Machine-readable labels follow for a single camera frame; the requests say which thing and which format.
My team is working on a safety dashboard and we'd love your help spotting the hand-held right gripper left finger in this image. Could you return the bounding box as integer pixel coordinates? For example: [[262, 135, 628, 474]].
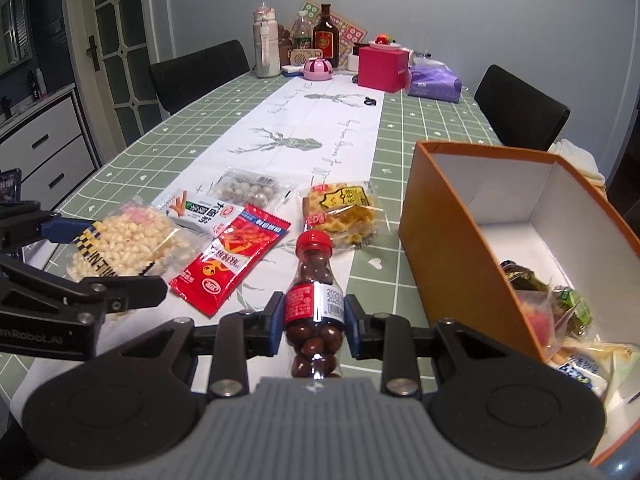
[[140, 291, 287, 400]]

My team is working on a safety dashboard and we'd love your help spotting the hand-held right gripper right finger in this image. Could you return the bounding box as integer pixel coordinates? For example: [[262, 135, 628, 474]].
[[344, 294, 493, 397]]

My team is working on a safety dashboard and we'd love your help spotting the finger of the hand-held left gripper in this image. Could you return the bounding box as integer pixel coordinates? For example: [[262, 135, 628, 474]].
[[0, 255, 168, 321], [0, 200, 103, 257]]

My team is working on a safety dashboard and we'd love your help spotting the puffed rice packet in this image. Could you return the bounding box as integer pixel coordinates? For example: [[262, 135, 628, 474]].
[[65, 200, 198, 318]]

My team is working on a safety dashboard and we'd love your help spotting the small chocolate ball bottle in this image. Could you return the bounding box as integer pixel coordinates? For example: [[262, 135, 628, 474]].
[[284, 230, 347, 380]]

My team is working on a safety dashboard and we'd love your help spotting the red snack packet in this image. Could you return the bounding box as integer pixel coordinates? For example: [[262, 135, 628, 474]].
[[167, 203, 292, 318]]

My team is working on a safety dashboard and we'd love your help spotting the white spicy strip packet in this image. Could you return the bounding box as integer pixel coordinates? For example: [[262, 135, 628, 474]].
[[151, 187, 246, 236]]

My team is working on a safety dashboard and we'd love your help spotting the waffle packet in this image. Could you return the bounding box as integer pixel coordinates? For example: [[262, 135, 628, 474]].
[[300, 181, 393, 253]]

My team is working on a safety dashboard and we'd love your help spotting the orange cardboard box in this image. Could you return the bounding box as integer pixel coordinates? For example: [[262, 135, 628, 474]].
[[398, 140, 640, 471]]

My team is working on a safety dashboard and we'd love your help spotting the clear pack of grey balls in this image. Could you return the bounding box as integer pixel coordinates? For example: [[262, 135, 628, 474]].
[[209, 167, 296, 208]]

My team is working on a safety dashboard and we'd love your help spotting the dark brown snack packet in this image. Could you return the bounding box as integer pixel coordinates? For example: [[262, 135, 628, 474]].
[[500, 259, 551, 293]]

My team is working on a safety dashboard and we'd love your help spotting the clear bag of colourful chips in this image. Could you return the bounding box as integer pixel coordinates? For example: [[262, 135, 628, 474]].
[[515, 290, 566, 356]]

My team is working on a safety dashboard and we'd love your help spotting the small green snack packet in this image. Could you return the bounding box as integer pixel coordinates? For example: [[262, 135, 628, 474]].
[[550, 285, 596, 336]]

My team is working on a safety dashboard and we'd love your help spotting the bread packet with blue label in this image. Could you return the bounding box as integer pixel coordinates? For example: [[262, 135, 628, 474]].
[[547, 337, 640, 406]]

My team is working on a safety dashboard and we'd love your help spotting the smartphone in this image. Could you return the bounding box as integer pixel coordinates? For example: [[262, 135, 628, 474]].
[[0, 167, 23, 206]]

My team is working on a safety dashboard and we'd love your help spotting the white drawer cabinet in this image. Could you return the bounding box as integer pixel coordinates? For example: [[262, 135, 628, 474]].
[[0, 92, 98, 211]]

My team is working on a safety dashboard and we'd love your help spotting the white glazed door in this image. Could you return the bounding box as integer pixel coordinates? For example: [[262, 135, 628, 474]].
[[62, 0, 176, 136]]

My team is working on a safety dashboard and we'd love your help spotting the black chair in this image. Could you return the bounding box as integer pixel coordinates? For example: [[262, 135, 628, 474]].
[[148, 40, 251, 116], [474, 64, 571, 153]]

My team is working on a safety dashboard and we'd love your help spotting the white deer print table runner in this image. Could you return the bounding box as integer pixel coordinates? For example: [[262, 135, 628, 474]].
[[10, 72, 386, 411]]

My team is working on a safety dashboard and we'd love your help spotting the purple tissue pack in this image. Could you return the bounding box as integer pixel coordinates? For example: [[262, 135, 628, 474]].
[[405, 60, 463, 103]]

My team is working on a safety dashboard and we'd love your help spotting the pink gift box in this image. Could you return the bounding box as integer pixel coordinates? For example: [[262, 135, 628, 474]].
[[357, 45, 412, 93]]

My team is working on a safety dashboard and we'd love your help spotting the pink round gadget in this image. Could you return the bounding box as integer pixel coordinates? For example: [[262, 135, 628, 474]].
[[304, 57, 335, 82]]

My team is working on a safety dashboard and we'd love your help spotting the white tumbler bottle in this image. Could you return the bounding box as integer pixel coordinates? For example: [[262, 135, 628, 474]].
[[252, 2, 281, 78]]

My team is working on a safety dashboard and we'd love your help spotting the small beige radio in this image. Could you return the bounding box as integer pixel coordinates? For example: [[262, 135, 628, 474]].
[[287, 49, 323, 67]]

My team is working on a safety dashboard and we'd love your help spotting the folded white cloth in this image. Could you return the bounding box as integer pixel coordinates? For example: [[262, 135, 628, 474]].
[[547, 138, 606, 186]]

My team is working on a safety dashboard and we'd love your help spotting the brown glass bottle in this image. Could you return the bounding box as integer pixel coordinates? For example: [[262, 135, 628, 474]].
[[312, 3, 341, 68]]

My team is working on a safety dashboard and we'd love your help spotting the circle patterned board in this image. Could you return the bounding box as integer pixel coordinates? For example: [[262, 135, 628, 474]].
[[292, 0, 368, 68]]

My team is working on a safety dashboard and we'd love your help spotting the clear plastic bottle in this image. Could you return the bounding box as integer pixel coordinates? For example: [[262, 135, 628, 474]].
[[291, 10, 313, 53]]

